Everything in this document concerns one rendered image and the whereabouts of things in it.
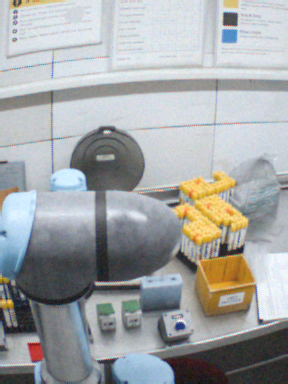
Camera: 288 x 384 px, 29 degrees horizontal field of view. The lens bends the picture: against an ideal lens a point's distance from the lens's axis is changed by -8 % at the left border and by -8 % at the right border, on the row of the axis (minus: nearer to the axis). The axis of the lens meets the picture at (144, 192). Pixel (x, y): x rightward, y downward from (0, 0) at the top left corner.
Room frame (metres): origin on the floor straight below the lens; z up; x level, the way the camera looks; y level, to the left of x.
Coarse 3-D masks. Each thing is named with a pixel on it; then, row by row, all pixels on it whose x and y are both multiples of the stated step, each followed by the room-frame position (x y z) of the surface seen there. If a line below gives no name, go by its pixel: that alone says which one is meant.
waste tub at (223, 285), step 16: (240, 256) 1.25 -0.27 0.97; (208, 272) 1.23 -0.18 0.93; (224, 272) 1.24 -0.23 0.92; (240, 272) 1.24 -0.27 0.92; (208, 288) 1.11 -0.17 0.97; (224, 288) 1.11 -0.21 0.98; (240, 288) 1.12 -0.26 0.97; (208, 304) 1.10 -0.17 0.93; (224, 304) 1.11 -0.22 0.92; (240, 304) 1.12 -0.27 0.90
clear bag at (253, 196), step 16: (256, 160) 1.66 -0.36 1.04; (272, 160) 1.66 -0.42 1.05; (240, 176) 1.63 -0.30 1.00; (256, 176) 1.61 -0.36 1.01; (272, 176) 1.66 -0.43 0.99; (240, 192) 1.58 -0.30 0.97; (256, 192) 1.58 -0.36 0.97; (272, 192) 1.63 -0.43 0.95; (240, 208) 1.57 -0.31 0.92; (256, 208) 1.58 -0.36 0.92; (272, 208) 1.62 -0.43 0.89
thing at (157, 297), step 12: (168, 276) 1.16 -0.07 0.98; (180, 276) 1.16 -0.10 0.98; (144, 288) 1.11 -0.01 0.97; (156, 288) 1.12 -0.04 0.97; (168, 288) 1.12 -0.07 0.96; (180, 288) 1.13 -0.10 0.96; (144, 300) 1.11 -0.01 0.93; (156, 300) 1.12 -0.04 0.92; (168, 300) 1.12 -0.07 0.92; (180, 300) 1.13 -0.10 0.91; (144, 312) 1.11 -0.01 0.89; (156, 312) 1.11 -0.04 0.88
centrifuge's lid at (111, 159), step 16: (112, 128) 1.53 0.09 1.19; (80, 144) 1.55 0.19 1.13; (96, 144) 1.57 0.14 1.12; (112, 144) 1.58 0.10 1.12; (128, 144) 1.57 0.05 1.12; (80, 160) 1.55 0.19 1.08; (96, 160) 1.57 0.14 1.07; (112, 160) 1.58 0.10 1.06; (128, 160) 1.57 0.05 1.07; (144, 160) 1.53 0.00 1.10; (96, 176) 1.56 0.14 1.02; (112, 176) 1.56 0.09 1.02; (128, 176) 1.56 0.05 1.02
